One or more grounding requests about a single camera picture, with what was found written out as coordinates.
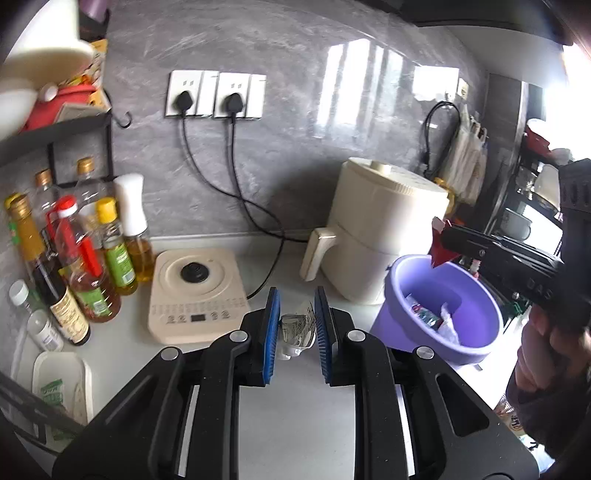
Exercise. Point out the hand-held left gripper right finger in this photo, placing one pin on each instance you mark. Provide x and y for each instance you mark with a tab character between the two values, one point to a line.
323	337

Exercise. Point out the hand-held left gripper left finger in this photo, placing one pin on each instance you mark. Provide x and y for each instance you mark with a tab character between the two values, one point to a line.
272	337

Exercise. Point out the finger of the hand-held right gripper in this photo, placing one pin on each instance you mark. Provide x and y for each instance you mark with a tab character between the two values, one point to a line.
489	251

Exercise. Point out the silver wrapper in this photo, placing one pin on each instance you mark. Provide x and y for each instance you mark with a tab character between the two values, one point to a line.
295	327

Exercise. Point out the red wrapper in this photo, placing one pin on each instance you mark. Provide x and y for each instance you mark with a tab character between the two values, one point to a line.
441	249

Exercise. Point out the purple plastic bucket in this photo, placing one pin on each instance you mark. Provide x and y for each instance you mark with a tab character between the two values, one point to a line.
392	323

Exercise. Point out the pile of wrappers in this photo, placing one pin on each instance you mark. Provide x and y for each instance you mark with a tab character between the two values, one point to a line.
434	318

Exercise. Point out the person's right forearm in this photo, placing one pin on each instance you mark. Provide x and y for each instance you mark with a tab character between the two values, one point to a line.
558	429

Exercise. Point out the person's right hand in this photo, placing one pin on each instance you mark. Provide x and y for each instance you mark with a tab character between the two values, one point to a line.
549	360

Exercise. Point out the white enamel bowl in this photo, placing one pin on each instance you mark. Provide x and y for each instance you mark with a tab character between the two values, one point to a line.
517	225

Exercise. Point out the metal dish rack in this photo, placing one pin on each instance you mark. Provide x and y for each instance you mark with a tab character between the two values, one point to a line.
512	184

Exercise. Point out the red and white container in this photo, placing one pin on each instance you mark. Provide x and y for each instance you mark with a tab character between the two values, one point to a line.
547	138

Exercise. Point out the beige induction cooker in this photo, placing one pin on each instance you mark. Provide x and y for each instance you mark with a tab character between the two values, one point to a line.
184	300

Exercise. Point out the hanging cloth bags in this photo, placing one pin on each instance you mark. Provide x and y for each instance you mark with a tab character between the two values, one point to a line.
466	157

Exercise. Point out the white air fryer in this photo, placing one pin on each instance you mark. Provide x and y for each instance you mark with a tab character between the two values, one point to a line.
378	230

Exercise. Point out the printed snack packet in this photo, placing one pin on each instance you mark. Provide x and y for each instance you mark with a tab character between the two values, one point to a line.
510	417

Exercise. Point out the yellow cap green label bottle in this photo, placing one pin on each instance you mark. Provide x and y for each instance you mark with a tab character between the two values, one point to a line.
117	258

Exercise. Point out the white cap oil sprayer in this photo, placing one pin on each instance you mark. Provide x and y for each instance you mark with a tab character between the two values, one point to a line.
134	217

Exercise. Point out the red cap vinegar bottle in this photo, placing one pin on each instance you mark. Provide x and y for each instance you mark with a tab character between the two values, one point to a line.
92	286

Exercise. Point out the dark sauce bottle brown label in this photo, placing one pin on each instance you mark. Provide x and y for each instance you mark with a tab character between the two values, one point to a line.
64	309

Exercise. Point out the white rectangular dish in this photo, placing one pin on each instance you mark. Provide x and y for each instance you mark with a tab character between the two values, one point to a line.
60	383

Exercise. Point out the small white cap bottle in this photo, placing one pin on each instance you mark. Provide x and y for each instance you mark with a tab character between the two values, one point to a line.
19	295
44	330

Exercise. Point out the clear bottle gold cap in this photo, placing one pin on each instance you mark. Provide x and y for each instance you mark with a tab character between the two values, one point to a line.
87	177
45	189

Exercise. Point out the red packet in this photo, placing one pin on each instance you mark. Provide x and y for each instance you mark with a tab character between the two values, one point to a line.
60	106

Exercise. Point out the yellow snack packet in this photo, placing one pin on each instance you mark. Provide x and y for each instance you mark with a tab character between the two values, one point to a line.
99	64

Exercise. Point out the purple cup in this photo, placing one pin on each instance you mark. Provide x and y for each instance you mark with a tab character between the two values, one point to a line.
94	11

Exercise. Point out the white wall switch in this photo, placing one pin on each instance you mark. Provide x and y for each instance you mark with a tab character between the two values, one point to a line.
462	88

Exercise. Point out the white wall socket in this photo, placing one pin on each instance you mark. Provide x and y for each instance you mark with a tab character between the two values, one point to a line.
249	87
194	83

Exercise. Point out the black wall shelf rack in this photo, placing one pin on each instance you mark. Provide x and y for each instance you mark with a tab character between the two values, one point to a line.
69	127

